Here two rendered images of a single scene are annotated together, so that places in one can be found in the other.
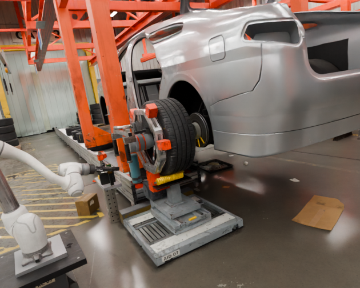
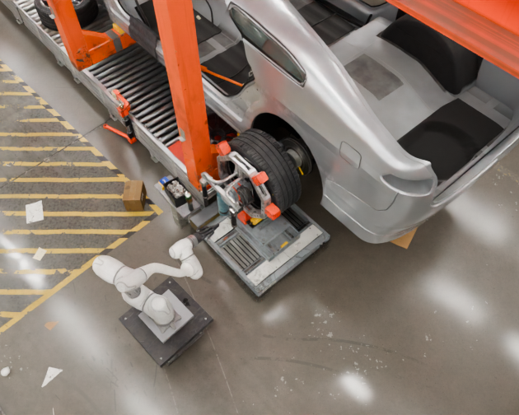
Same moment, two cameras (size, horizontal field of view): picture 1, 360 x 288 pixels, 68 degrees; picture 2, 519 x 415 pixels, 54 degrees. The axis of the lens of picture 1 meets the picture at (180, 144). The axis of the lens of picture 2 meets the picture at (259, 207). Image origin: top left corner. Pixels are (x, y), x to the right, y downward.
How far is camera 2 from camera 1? 2.74 m
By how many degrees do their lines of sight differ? 45
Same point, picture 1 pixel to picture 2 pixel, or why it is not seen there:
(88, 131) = (78, 46)
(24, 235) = (163, 318)
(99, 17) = (182, 45)
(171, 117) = (281, 184)
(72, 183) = (195, 272)
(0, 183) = not seen: hidden behind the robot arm
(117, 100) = (198, 128)
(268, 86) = (392, 216)
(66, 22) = not seen: outside the picture
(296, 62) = (422, 204)
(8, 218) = (137, 302)
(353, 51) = not seen: hidden behind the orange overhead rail
